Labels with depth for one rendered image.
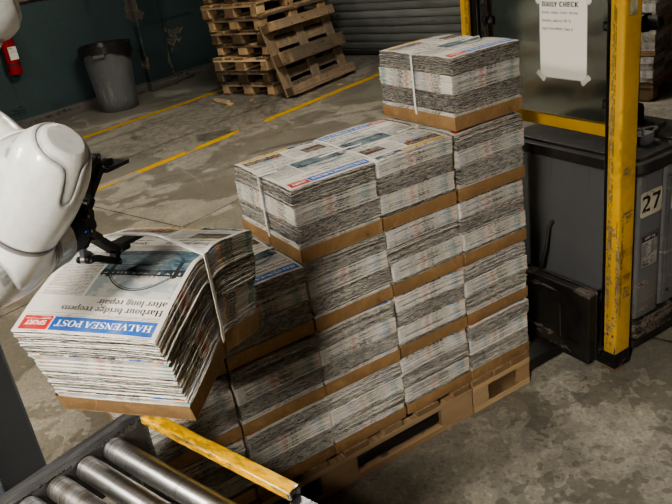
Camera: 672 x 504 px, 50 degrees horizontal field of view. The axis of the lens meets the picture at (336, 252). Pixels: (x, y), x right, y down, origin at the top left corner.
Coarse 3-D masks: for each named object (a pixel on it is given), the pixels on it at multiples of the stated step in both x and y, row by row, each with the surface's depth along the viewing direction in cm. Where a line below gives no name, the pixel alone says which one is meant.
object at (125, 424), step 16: (128, 416) 156; (96, 432) 153; (112, 432) 152; (128, 432) 154; (144, 432) 157; (80, 448) 148; (96, 448) 148; (144, 448) 158; (48, 464) 145; (64, 464) 145; (112, 464) 152; (32, 480) 141; (48, 480) 141; (80, 480) 146; (0, 496) 138; (16, 496) 138
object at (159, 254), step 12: (96, 252) 140; (132, 252) 138; (144, 252) 137; (156, 252) 136; (168, 252) 135; (180, 252) 135; (192, 252) 134; (216, 252) 137; (84, 264) 136; (96, 264) 135; (108, 264) 135; (132, 264) 133; (144, 264) 132; (156, 264) 132; (168, 264) 131; (180, 264) 130; (192, 264) 130; (204, 264) 133; (216, 264) 137; (204, 276) 133; (216, 276) 138; (204, 288) 134; (216, 288) 138; (204, 300) 134; (216, 312) 139; (216, 324) 140; (216, 336) 139
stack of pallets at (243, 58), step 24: (216, 0) 817; (240, 0) 796; (264, 0) 779; (288, 0) 813; (312, 0) 847; (216, 24) 819; (240, 24) 798; (240, 48) 814; (264, 48) 793; (288, 48) 816; (216, 72) 842; (240, 72) 821; (264, 72) 801
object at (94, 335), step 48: (48, 288) 132; (96, 288) 129; (144, 288) 127; (192, 288) 129; (48, 336) 124; (96, 336) 120; (144, 336) 118; (192, 336) 129; (96, 384) 132; (144, 384) 128; (192, 384) 130
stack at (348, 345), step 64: (256, 256) 217; (384, 256) 222; (448, 256) 236; (384, 320) 228; (448, 320) 244; (256, 384) 209; (320, 384) 223; (384, 384) 237; (256, 448) 216; (320, 448) 230
